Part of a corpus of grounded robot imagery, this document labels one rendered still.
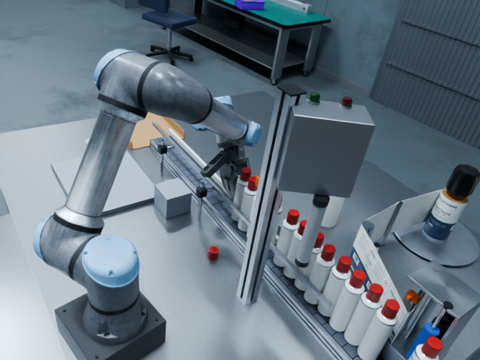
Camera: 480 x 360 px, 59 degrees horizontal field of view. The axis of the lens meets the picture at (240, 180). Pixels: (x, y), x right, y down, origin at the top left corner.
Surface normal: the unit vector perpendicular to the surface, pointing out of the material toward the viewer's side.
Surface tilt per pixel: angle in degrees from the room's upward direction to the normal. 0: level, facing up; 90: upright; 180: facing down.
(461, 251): 0
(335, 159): 90
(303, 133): 90
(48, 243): 54
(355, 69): 90
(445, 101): 90
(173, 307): 0
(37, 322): 0
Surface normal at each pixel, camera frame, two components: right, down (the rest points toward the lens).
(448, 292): 0.13, -0.81
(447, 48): -0.72, 0.32
